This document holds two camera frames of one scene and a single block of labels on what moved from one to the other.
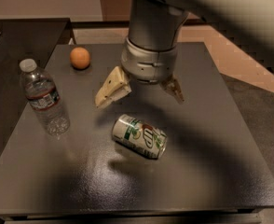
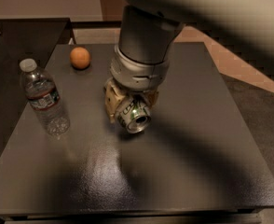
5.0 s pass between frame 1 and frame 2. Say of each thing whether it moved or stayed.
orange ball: stayed
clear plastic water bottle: stayed
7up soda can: moved
